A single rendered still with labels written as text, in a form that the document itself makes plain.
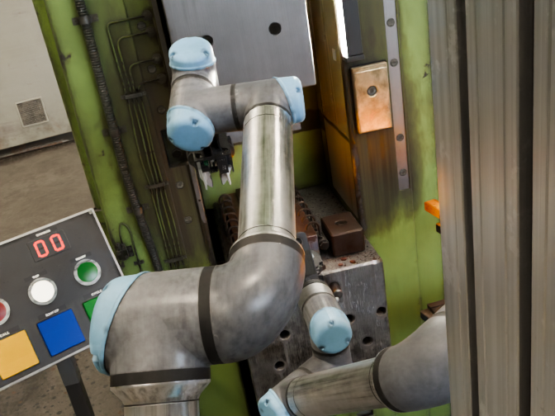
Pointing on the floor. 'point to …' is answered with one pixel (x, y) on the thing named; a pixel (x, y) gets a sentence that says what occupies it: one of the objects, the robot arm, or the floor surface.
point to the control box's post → (75, 386)
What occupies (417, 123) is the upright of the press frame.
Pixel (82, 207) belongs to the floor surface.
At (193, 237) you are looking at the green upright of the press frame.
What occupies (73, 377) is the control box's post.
